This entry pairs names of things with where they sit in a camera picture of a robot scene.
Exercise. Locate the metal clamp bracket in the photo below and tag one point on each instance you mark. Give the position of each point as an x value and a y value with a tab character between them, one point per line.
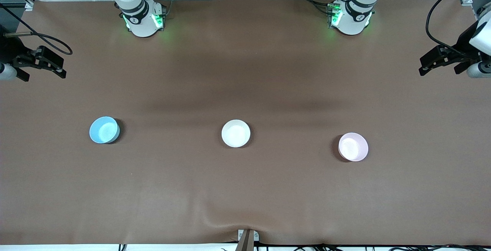
256	236

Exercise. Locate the white bowl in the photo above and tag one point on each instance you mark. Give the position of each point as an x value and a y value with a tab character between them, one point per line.
236	133

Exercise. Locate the brown table mat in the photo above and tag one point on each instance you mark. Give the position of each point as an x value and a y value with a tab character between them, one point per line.
245	189

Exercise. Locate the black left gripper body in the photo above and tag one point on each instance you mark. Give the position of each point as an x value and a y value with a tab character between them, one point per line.
463	44

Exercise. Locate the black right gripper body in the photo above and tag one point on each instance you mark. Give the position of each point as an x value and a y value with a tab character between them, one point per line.
10	51

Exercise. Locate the brown flat bar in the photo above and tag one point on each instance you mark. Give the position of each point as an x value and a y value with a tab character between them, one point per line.
245	243

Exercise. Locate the light pink bowl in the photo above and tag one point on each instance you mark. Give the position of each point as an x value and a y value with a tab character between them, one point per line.
353	147

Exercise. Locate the light blue bowl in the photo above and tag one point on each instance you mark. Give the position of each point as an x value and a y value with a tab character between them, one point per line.
104	130

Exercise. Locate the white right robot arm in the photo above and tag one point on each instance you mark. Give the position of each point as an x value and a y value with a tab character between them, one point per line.
142	24

